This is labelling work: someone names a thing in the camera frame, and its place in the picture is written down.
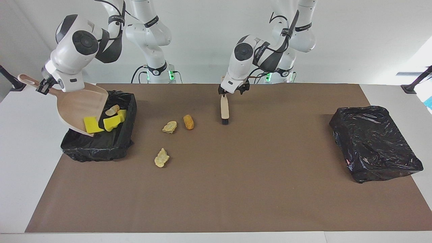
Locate black bag lined bin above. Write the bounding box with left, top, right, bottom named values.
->
left=60, top=89, right=138, bottom=163

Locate black stand pole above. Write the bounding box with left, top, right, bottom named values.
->
left=401, top=65, right=432, bottom=95
left=0, top=64, right=28, bottom=92

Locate beige plastic dustpan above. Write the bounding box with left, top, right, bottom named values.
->
left=18, top=74, right=109, bottom=137

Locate black bag bin pink tear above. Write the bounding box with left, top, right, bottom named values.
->
left=329, top=105, right=424, bottom=184

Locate pale yellow chunk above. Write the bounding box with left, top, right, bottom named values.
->
left=154, top=147, right=170, bottom=168
left=162, top=120, right=178, bottom=134

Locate brown table mat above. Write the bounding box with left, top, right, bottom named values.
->
left=25, top=83, right=432, bottom=233

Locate black base cable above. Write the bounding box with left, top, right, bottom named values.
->
left=131, top=65, right=147, bottom=84

